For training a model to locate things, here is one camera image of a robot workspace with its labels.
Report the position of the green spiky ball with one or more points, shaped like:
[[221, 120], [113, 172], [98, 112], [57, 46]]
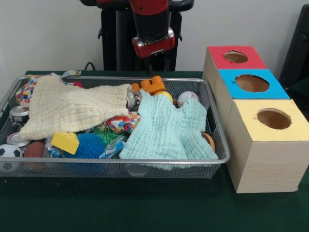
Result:
[[109, 135]]

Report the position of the cream waffle cloth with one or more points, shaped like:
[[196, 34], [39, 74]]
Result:
[[70, 106]]

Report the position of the blue spiky ball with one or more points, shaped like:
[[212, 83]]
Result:
[[90, 146]]

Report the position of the black office chair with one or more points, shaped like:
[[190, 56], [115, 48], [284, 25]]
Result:
[[297, 48]]

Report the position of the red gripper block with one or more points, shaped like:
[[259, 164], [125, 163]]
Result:
[[154, 47]]

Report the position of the dark green tablecloth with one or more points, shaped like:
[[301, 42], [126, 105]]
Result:
[[144, 205], [300, 88]]

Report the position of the brown toy football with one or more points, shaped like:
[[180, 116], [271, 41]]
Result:
[[35, 149]]

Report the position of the wooden box with three holes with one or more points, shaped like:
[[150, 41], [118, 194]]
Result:
[[263, 154]]

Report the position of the white baseball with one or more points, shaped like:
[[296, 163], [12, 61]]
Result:
[[188, 97]]

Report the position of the black white soccer ball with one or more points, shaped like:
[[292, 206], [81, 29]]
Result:
[[9, 151]]

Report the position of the yellow cheese wedge toy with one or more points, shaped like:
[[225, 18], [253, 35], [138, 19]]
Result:
[[65, 142]]

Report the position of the multicoloured spotted fabric toy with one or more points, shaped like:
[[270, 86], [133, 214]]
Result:
[[123, 122]]

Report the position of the multicoloured patterned cloth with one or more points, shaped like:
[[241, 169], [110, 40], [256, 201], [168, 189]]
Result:
[[24, 93]]

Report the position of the orange toy block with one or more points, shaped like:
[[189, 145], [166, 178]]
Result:
[[150, 84]]

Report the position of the mint green waffle cloth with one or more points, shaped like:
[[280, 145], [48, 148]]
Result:
[[164, 130]]

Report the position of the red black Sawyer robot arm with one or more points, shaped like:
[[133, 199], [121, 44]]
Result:
[[150, 21]]

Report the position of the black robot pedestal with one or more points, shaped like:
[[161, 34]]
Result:
[[113, 36]]

